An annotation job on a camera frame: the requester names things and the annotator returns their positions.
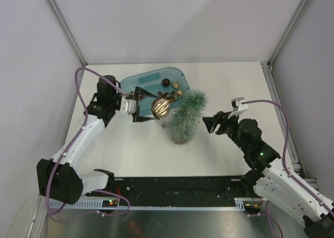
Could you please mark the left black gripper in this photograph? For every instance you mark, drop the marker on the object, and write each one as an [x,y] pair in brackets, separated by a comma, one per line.
[136,118]

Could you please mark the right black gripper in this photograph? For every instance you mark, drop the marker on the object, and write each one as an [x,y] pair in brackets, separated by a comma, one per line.
[221,118]

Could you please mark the silver gold bauble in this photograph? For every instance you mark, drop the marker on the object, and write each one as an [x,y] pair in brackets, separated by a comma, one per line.
[160,108]

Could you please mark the small frosted christmas tree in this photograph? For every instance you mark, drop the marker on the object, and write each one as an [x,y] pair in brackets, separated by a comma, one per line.
[186,119]

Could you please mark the dark brown bauble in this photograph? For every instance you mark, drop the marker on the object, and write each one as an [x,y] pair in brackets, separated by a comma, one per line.
[166,82]

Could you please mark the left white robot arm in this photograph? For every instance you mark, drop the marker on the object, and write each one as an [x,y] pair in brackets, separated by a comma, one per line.
[58,177]

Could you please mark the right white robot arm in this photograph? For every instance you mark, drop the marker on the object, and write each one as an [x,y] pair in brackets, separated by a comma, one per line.
[272,180]

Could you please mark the brown ribbon ornament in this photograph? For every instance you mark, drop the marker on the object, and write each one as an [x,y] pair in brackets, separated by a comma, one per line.
[169,96]

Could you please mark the teal plastic container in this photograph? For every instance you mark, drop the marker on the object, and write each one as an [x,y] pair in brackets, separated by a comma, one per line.
[152,81]

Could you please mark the gold bell cluster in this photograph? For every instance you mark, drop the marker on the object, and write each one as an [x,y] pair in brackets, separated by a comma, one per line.
[178,92]

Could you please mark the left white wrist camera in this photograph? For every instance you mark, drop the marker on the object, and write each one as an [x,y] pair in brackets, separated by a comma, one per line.
[128,106]

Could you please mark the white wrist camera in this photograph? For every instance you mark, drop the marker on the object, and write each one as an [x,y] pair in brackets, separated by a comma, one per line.
[238,107]
[128,106]

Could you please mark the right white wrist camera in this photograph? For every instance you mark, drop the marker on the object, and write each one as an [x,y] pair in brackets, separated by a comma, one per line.
[238,107]

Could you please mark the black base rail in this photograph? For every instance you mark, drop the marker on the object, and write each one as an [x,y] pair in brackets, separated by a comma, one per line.
[181,191]

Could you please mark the grey slotted cable duct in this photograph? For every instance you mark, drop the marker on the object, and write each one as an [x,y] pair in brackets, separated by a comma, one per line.
[91,203]

